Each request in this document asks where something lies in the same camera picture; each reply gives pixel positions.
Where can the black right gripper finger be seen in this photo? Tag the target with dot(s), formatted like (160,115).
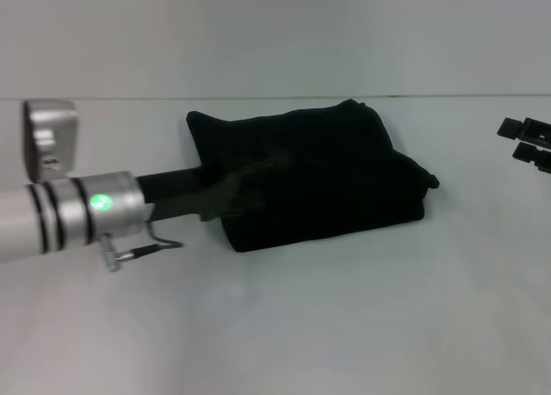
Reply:
(527,152)
(512,127)

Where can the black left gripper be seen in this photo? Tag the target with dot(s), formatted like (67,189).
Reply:
(181,193)

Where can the black shirt with FREE print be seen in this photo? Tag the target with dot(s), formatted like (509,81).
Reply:
(336,197)

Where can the silver left wrist depth camera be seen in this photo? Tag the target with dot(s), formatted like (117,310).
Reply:
(53,137)

